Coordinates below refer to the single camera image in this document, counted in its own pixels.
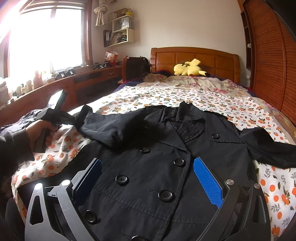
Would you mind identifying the white wall shelf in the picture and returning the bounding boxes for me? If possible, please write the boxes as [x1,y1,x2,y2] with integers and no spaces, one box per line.
[103,8,135,47]

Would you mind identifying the orange white paper bag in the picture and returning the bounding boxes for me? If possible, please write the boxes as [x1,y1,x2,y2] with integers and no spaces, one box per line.
[105,51,118,67]

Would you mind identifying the folded black clothes pile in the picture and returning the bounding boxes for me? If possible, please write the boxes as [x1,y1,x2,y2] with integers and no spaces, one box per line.
[1,108,47,137]

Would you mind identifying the dark chair with backpack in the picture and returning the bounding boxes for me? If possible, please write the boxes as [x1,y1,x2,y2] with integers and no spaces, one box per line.
[121,56,150,82]

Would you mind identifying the floral quilt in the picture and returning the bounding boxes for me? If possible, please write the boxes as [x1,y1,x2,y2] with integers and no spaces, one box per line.
[144,74,295,144]

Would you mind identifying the black double-breasted coat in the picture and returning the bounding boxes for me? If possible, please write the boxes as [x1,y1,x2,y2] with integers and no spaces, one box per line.
[17,100,296,241]

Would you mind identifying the wooden louvered wardrobe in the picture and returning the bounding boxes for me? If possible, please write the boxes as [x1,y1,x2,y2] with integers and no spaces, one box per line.
[238,1,295,123]

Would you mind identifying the person's left forearm dark sleeve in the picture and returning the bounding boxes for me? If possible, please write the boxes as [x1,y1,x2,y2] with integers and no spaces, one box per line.
[0,129,34,183]

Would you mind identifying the wooden desk cabinet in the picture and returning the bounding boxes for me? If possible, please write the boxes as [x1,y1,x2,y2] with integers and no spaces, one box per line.
[0,66,123,127]

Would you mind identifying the pink bottle on sill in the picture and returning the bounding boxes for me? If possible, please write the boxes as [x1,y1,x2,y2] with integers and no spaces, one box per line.
[33,71,44,89]

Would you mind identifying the person's left hand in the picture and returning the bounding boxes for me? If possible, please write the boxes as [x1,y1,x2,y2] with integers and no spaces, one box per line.
[25,120,57,151]

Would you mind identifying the orange-print white bed sheet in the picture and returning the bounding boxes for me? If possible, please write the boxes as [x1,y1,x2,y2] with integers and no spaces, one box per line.
[10,78,296,241]

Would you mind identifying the wooden bed headboard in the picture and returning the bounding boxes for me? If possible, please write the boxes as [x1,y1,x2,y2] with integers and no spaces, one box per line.
[149,47,241,84]

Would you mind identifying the window with wooden frame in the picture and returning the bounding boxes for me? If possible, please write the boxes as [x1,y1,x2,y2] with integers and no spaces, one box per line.
[1,1,93,81]

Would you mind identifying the yellow Pikachu plush toy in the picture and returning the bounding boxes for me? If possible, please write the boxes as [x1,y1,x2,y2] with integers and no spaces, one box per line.
[173,59,210,77]

